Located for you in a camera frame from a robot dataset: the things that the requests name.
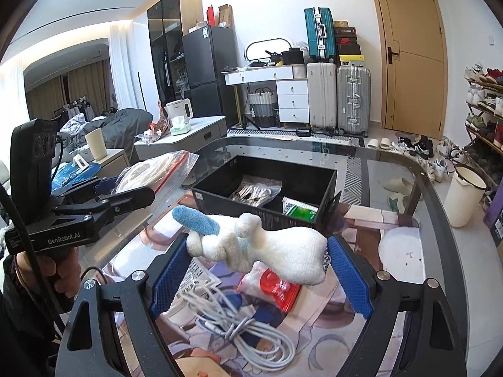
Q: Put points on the beige nightstand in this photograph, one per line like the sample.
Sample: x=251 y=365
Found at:
x=114 y=163

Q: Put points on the black glass cabinet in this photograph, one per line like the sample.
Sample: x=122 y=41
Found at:
x=168 y=22

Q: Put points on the white suitcase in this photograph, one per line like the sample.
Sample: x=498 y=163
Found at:
x=322 y=94

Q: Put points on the beige paper cup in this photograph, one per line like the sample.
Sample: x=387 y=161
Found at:
x=96 y=143

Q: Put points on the white enamel bucket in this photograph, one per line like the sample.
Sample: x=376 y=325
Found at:
x=464 y=194

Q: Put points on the green tissue box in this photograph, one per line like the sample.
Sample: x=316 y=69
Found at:
x=179 y=125

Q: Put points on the silver suitcase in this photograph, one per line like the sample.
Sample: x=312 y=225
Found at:
x=353 y=100

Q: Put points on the red snack bag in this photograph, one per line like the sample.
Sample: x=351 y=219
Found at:
x=162 y=126

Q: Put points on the white plush toy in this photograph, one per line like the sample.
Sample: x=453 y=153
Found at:
x=295 y=254

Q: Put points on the person's left hand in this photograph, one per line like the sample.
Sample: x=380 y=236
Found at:
x=68 y=271

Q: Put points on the wooden door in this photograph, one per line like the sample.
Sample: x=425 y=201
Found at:
x=414 y=66

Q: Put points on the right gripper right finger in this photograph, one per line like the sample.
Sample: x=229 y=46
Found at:
x=431 y=343

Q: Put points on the grey side table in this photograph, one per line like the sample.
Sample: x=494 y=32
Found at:
x=204 y=130

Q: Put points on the black refrigerator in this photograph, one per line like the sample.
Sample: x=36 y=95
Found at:
x=208 y=52

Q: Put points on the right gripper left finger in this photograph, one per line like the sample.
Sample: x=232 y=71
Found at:
x=90 y=344

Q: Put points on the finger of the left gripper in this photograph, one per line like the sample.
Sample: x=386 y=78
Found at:
x=100 y=211
x=84 y=191

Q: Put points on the black storage box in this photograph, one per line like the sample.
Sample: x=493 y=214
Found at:
x=282 y=194

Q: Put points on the teal suitcase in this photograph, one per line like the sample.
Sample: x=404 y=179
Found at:
x=320 y=34

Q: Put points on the silver foil packet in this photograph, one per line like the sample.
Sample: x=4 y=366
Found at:
x=162 y=174

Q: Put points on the striped laundry basket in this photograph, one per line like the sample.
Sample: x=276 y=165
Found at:
x=262 y=104

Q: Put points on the white electric kettle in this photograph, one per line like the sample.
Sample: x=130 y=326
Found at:
x=180 y=108

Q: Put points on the wooden shoe rack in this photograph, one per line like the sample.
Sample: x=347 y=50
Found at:
x=484 y=121

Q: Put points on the green medicine granule bag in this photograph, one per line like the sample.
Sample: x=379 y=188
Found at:
x=298 y=210

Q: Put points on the stack of shoe boxes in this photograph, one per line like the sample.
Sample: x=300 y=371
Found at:
x=347 y=46

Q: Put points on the grey clothes pile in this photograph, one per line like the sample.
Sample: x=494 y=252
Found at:
x=120 y=130

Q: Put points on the oval vanity mirror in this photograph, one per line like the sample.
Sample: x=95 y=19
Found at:
x=264 y=49

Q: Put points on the purple yoga mat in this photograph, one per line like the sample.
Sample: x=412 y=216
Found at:
x=494 y=209

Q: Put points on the white vanity desk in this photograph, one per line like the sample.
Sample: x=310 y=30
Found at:
x=288 y=84

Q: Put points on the red and white packet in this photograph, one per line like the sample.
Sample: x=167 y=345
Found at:
x=266 y=285

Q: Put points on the adidas shoelaces zip bag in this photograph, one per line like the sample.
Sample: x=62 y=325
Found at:
x=256 y=191

